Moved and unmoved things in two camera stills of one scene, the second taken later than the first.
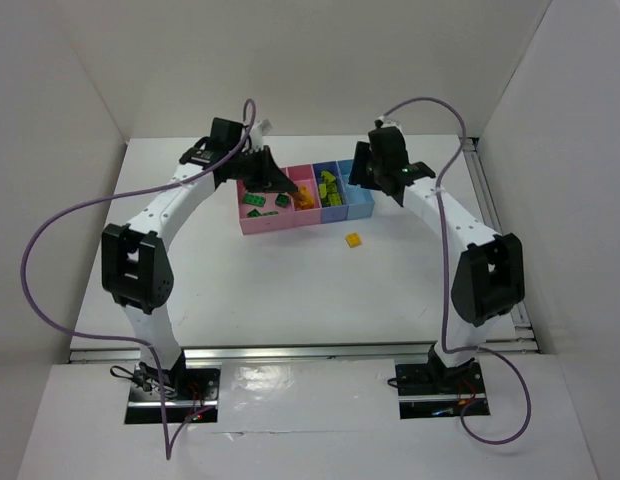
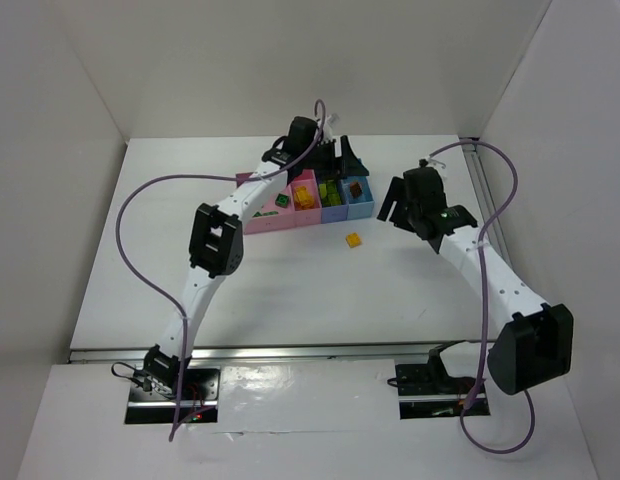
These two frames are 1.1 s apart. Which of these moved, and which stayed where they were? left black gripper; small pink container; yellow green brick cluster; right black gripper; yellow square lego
Moved: left black gripper; right black gripper
Stayed: yellow green brick cluster; yellow square lego; small pink container
